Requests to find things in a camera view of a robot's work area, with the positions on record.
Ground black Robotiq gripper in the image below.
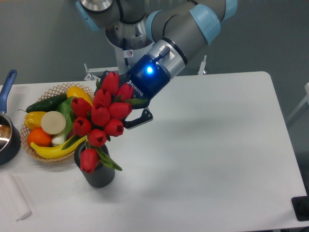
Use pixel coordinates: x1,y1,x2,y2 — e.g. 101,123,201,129
95,47,170,130

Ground red tulip bouquet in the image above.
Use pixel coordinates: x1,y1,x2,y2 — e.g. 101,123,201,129
63,72,147,174

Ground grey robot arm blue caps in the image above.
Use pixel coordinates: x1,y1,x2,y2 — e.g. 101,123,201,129
75,0,238,129

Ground dark grey ribbed vase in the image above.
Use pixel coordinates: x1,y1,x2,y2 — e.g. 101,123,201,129
74,142,115,188

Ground yellow squash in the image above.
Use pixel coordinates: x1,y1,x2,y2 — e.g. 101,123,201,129
66,86,93,105

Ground green lettuce leaf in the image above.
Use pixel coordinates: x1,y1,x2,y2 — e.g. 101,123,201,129
56,97,74,139

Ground woven wicker basket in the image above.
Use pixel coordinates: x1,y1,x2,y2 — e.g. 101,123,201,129
20,83,94,162

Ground green cucumber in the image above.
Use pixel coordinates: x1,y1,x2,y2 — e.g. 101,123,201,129
18,94,67,113

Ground cream round disc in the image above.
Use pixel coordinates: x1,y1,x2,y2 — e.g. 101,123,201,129
41,111,66,135

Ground white garlic bulb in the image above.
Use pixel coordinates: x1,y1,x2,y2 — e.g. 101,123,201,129
52,133,66,146

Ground yellow bell pepper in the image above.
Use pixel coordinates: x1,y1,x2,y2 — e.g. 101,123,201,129
24,111,46,130

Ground yellow banana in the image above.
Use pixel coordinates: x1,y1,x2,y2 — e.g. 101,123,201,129
30,135,86,160

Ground orange fruit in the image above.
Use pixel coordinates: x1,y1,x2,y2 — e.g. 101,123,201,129
27,128,52,147

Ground white folded cloth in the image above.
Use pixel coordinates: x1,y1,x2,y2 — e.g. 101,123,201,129
1,174,32,221

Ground black device at table edge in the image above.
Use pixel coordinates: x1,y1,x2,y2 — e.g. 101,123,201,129
291,196,309,221

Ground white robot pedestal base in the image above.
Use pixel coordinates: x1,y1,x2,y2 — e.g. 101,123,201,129
85,11,209,79

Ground blue handled saucepan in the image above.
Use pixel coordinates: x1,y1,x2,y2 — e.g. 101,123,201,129
0,70,21,165

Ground white chair frame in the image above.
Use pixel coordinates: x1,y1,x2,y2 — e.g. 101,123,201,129
286,83,309,128

